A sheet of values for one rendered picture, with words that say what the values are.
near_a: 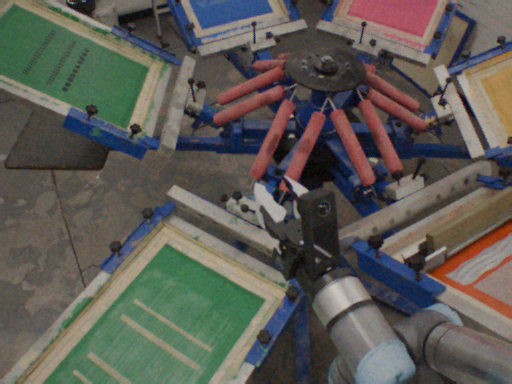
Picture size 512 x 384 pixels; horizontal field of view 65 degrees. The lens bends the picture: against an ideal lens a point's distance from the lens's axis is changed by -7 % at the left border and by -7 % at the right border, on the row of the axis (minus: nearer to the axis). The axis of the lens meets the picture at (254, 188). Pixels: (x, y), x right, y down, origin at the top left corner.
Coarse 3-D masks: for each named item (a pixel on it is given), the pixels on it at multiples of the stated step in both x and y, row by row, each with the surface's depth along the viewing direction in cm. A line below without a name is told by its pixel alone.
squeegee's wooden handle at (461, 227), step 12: (504, 192) 119; (480, 204) 116; (492, 204) 116; (504, 204) 118; (456, 216) 114; (468, 216) 113; (480, 216) 115; (492, 216) 117; (444, 228) 110; (456, 228) 111; (468, 228) 114; (480, 228) 116; (432, 240) 109; (444, 240) 110; (456, 240) 112; (432, 252) 111; (444, 252) 111
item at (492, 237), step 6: (510, 222) 122; (498, 228) 121; (504, 228) 120; (510, 228) 119; (486, 234) 120; (492, 234) 119; (498, 234) 118; (504, 234) 118; (480, 240) 118; (486, 240) 118; (492, 240) 117; (498, 240) 116
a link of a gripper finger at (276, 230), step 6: (264, 210) 65; (264, 216) 65; (270, 216) 65; (264, 222) 65; (270, 222) 64; (282, 222) 64; (270, 228) 63; (276, 228) 63; (282, 228) 63; (270, 234) 64; (276, 234) 63; (282, 234) 63; (282, 240) 62; (288, 240) 63
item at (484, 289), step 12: (468, 252) 115; (480, 252) 113; (444, 264) 113; (456, 264) 112; (504, 264) 105; (444, 276) 108; (480, 276) 104; (492, 276) 103; (504, 276) 101; (456, 288) 103; (468, 288) 101; (480, 288) 100; (492, 288) 99; (504, 288) 97; (480, 300) 96; (492, 300) 95; (504, 300) 94; (504, 312) 90
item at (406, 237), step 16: (480, 192) 137; (496, 192) 136; (448, 208) 133; (464, 208) 134; (416, 224) 130; (432, 224) 129; (384, 240) 127; (400, 240) 125; (416, 240) 127; (448, 304) 93; (464, 304) 92; (464, 320) 90; (480, 320) 86; (496, 320) 84; (496, 336) 82
